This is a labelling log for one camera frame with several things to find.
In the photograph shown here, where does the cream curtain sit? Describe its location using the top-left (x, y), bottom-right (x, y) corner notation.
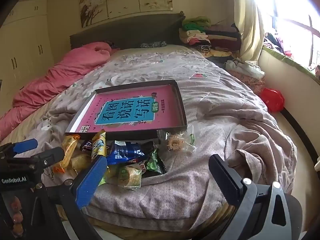
top-left (233, 0), bottom-right (266, 62)

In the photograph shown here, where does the red plastic bag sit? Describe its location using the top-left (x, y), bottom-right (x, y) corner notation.
top-left (260, 87), bottom-right (285, 113)

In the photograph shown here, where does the pink and blue book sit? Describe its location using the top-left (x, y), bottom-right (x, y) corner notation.
top-left (76, 85), bottom-right (187, 132)

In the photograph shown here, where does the person's left hand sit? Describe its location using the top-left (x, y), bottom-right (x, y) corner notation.
top-left (7, 195), bottom-right (25, 234)

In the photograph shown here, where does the pile of folded clothes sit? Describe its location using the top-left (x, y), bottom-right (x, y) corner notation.
top-left (179, 16), bottom-right (242, 58)

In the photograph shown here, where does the orange yellow snack packet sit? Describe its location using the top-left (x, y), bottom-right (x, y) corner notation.
top-left (53, 134), bottom-right (81, 173)

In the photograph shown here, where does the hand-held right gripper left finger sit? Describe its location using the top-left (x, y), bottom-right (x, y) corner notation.
top-left (46, 154), bottom-right (108, 240)

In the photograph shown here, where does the pink floral cushion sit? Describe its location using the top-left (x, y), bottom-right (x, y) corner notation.
top-left (230, 70), bottom-right (266, 96)

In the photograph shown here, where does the window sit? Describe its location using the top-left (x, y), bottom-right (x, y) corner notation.
top-left (250, 0), bottom-right (320, 71)

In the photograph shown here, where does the grey bed headboard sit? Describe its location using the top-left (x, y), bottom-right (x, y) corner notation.
top-left (69, 12), bottom-right (186, 51)

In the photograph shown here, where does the pale yellow bun packet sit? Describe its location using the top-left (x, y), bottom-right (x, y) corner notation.
top-left (71, 153), bottom-right (92, 173)

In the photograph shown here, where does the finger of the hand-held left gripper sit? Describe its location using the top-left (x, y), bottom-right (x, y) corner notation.
top-left (0, 139), bottom-right (38, 158)
top-left (5, 147), bottom-right (65, 168)

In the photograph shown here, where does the cream wardrobe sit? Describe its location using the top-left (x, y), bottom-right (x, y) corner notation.
top-left (0, 0), bottom-right (56, 110)

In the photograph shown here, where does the clear cookie packet green label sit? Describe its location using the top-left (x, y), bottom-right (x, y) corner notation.
top-left (166, 126), bottom-right (196, 155)

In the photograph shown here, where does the pink duvet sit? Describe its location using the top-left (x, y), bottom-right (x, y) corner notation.
top-left (0, 42), bottom-right (118, 141)

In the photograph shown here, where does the green yellow snack packet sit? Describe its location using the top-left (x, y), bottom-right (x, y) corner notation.
top-left (99, 164), bottom-right (119, 186)

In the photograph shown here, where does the shallow grey cardboard box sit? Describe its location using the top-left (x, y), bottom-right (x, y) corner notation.
top-left (64, 79), bottom-right (188, 140)

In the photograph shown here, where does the green edged windowsill mat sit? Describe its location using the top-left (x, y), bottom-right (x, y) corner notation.
top-left (261, 44), bottom-right (320, 85)

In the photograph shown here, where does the white cloth bundle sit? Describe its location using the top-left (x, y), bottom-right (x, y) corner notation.
top-left (224, 57), bottom-right (265, 80)

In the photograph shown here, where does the brown chocolate bar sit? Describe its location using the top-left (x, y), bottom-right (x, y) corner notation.
top-left (80, 140), bottom-right (94, 152)

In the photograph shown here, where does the yellow snack packet blue print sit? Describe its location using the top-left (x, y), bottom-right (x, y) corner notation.
top-left (91, 129), bottom-right (108, 162)

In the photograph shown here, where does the dark patterned pillow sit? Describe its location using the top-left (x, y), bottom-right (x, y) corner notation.
top-left (139, 40), bottom-right (167, 49)

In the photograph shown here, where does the black green pea packet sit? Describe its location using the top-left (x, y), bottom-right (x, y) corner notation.
top-left (139, 149), bottom-right (167, 178)

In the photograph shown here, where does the clear round cracker packet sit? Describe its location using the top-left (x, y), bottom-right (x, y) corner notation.
top-left (117, 166), bottom-right (143, 190)

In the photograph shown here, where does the red white snack packet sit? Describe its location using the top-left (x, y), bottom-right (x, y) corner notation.
top-left (124, 162), bottom-right (148, 172)

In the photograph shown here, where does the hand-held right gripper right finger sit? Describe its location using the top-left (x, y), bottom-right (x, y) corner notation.
top-left (208, 154), bottom-right (303, 240)

